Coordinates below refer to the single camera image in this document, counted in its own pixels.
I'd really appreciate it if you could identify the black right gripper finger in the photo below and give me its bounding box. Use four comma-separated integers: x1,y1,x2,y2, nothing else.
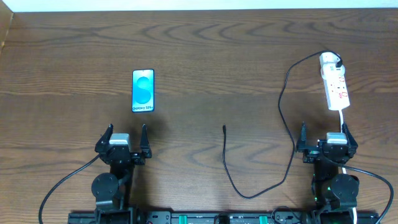
341,123,357,146
297,121,307,149

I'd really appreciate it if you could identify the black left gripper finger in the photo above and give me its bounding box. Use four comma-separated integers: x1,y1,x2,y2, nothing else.
140,124,150,153
98,124,113,146

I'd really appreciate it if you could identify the blue Samsung Galaxy smartphone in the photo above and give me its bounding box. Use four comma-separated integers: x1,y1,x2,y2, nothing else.
131,69,155,113

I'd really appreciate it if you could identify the black charging cable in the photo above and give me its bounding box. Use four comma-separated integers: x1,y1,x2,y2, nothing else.
221,49,344,200

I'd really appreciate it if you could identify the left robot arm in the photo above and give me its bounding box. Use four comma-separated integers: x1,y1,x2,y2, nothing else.
91,124,152,223

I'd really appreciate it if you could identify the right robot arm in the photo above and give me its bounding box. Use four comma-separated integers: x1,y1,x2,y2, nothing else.
296,123,359,223

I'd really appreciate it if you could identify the white charger plug adapter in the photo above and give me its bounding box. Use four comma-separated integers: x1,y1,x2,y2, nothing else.
319,52,345,80

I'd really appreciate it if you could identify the white power strip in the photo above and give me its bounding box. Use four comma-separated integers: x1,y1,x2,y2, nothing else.
319,52,351,111

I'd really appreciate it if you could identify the brown cardboard panel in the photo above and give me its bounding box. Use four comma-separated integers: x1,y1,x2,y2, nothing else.
0,0,14,50

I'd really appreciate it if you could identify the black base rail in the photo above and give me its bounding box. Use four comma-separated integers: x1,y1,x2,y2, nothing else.
67,210,381,224

